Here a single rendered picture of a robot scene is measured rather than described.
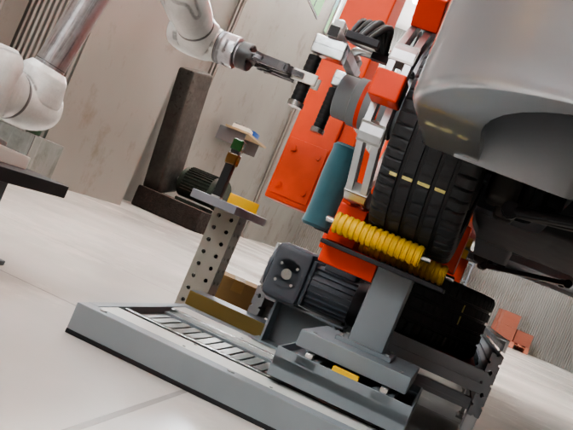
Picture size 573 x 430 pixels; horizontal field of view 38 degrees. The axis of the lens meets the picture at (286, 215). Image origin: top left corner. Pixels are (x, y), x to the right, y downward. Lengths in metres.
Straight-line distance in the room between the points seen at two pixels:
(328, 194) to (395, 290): 0.37
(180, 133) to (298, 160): 7.89
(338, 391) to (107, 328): 0.58
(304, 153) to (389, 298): 0.75
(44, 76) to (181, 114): 7.92
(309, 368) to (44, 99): 1.20
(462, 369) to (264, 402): 1.03
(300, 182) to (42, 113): 0.86
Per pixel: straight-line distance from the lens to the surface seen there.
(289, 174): 2.81
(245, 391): 1.97
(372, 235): 2.17
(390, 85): 2.01
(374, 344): 2.26
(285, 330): 2.74
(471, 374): 2.83
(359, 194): 2.20
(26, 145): 6.70
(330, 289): 2.57
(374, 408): 2.07
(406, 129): 2.02
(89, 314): 2.09
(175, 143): 10.65
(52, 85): 2.70
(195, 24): 2.19
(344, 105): 2.33
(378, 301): 2.26
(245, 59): 2.26
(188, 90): 10.54
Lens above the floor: 0.43
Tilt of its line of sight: 1 degrees up
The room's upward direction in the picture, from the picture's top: 23 degrees clockwise
